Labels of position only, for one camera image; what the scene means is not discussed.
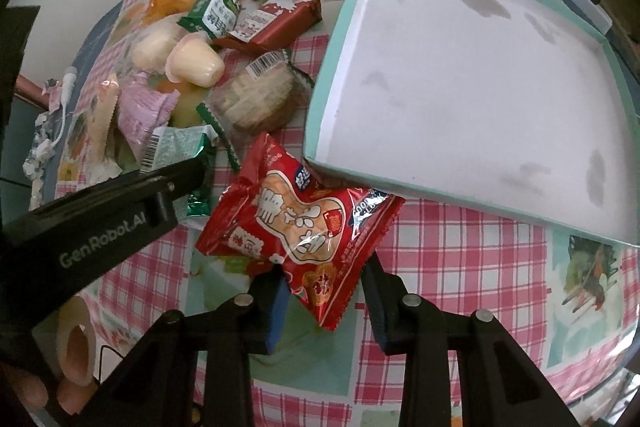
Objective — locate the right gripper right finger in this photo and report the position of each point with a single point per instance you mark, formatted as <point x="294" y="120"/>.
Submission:
<point x="383" y="292"/>

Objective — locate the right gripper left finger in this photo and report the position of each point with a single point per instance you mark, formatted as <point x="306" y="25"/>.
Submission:
<point x="268" y="310"/>

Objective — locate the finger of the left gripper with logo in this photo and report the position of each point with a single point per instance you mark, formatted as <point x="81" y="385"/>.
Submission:
<point x="62" y="247"/>

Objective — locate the red peanut snack packet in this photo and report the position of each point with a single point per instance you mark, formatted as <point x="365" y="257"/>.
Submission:
<point x="275" y="211"/>

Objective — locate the green foil snack packet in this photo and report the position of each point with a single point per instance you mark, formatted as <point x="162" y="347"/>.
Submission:
<point x="168" y="146"/>

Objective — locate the pink snack packet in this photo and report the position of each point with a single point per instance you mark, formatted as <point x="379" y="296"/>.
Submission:
<point x="141" y="110"/>

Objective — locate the round cracker clear packet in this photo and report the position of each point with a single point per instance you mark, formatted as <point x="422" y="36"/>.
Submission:
<point x="261" y="97"/>

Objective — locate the clear bagged pale bun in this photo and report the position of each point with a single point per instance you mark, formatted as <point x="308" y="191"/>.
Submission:
<point x="151" y="48"/>

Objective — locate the dark red chocolate bar packet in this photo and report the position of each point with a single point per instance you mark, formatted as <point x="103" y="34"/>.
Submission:
<point x="273" y="26"/>

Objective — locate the orange bread clear packet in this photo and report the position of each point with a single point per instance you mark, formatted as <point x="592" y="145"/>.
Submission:
<point x="159" y="9"/>

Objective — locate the peach wafer packet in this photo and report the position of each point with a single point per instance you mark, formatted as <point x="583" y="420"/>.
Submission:
<point x="103" y="108"/>

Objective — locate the person's left hand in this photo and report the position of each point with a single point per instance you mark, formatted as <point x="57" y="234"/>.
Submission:
<point x="77" y="385"/>

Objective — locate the checkered picture tablecloth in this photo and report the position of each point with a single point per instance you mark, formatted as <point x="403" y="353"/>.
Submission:
<point x="460" y="259"/>

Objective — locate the teal shallow cardboard box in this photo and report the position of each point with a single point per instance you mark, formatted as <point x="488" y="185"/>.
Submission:
<point x="513" y="107"/>

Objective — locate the jelly cup pale yellow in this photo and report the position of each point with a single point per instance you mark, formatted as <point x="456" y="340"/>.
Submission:
<point x="193" y="60"/>

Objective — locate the green white milk carton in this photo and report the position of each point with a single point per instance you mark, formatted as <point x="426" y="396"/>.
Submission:
<point x="216" y="18"/>

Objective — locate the white power strip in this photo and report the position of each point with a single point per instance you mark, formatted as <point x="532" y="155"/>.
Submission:
<point x="594" y="13"/>

